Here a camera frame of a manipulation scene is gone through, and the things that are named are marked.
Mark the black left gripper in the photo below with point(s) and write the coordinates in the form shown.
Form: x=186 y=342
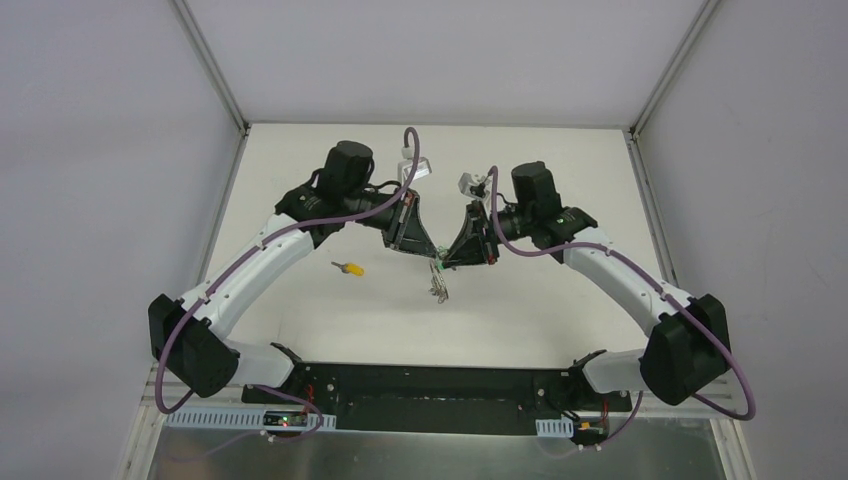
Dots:
x=402 y=220

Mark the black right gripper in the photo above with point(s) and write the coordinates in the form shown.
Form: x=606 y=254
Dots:
x=481 y=231

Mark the silver keyring with clips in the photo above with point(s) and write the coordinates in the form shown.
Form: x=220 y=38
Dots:
x=438 y=287

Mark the green tagged key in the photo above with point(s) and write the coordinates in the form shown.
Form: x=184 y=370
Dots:
x=437 y=262

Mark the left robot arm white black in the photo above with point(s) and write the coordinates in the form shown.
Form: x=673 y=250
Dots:
x=189 y=336

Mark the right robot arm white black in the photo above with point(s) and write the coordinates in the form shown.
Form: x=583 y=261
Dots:
x=687 y=337

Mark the yellow tagged key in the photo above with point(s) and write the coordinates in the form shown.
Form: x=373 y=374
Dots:
x=350 y=268

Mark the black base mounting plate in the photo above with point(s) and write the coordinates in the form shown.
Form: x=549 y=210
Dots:
x=452 y=400

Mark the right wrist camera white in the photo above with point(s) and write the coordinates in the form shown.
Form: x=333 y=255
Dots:
x=475 y=186

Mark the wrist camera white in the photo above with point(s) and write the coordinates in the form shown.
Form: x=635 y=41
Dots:
x=475 y=186
x=406 y=170

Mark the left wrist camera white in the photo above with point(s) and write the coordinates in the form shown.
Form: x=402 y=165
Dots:
x=406 y=170

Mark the aluminium frame post left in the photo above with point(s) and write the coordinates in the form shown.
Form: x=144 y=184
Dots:
x=202 y=50

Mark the aluminium frame post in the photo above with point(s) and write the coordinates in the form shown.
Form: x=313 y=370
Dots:
x=675 y=65
x=202 y=50

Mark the aluminium front rail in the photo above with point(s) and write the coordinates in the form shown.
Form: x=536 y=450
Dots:
x=725 y=392

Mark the aluminium frame post right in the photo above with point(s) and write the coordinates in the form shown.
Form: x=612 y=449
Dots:
x=675 y=65

